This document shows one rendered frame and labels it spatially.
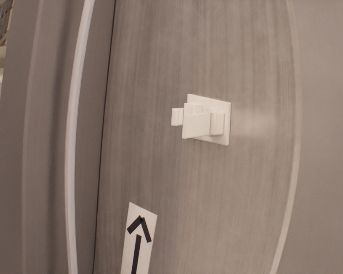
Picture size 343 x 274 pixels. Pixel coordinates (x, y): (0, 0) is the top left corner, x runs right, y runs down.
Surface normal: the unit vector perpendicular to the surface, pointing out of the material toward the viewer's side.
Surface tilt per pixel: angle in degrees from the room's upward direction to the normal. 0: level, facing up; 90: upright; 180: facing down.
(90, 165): 95
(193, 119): 91
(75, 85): 92
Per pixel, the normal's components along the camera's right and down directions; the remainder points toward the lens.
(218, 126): 0.69, 0.15
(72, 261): 0.03, 0.18
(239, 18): -0.73, 0.06
